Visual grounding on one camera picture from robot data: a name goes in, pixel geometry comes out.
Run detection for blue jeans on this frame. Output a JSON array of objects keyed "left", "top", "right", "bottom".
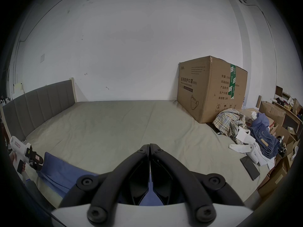
[{"left": 250, "top": 123, "right": 282, "bottom": 160}]

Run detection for grey padded headboard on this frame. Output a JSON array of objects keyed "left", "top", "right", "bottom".
[{"left": 3, "top": 80, "right": 77, "bottom": 141}]

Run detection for blue garment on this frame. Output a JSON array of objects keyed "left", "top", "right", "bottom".
[{"left": 37, "top": 152, "right": 186, "bottom": 206}]

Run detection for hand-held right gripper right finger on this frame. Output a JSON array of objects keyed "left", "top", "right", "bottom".
[{"left": 151, "top": 143, "right": 245, "bottom": 224}]

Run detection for cluttered wooden desk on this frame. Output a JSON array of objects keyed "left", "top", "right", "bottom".
[{"left": 272, "top": 85, "right": 303, "bottom": 137}]

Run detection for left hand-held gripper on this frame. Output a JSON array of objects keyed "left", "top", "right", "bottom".
[{"left": 9, "top": 136, "right": 44, "bottom": 174}]

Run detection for person's left hand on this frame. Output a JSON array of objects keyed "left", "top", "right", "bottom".
[{"left": 9, "top": 151, "right": 26, "bottom": 175}]

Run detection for plaid shirt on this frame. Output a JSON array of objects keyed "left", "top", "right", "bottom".
[{"left": 213, "top": 108, "right": 247, "bottom": 139}]

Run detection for black flat device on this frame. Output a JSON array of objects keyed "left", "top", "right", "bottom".
[{"left": 206, "top": 122, "right": 222, "bottom": 136}]

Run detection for white cloth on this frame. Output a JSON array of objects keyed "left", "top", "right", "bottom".
[{"left": 228, "top": 126, "right": 276, "bottom": 170}]

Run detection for grey-blue garment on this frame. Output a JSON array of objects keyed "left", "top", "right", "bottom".
[{"left": 250, "top": 113, "right": 271, "bottom": 128}]

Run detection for open brown carton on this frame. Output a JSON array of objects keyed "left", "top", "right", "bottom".
[{"left": 258, "top": 100, "right": 287, "bottom": 127}]

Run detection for person's left forearm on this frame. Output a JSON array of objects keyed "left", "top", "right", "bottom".
[{"left": 22, "top": 173, "right": 41, "bottom": 196}]

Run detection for large printed brown carton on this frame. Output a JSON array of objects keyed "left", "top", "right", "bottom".
[{"left": 177, "top": 55, "right": 248, "bottom": 124}]

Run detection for small brown carton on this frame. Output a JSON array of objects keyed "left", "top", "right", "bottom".
[{"left": 257, "top": 159, "right": 289, "bottom": 198}]

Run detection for bed with beige sheet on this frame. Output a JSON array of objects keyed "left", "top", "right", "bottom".
[{"left": 24, "top": 99, "right": 273, "bottom": 209}]

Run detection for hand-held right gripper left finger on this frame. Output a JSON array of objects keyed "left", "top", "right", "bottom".
[{"left": 59, "top": 144, "right": 150, "bottom": 223}]

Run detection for black phone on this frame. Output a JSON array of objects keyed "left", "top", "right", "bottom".
[{"left": 240, "top": 156, "right": 260, "bottom": 181}]

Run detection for open carton with items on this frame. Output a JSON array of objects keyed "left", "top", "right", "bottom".
[{"left": 272, "top": 125, "right": 300, "bottom": 157}]

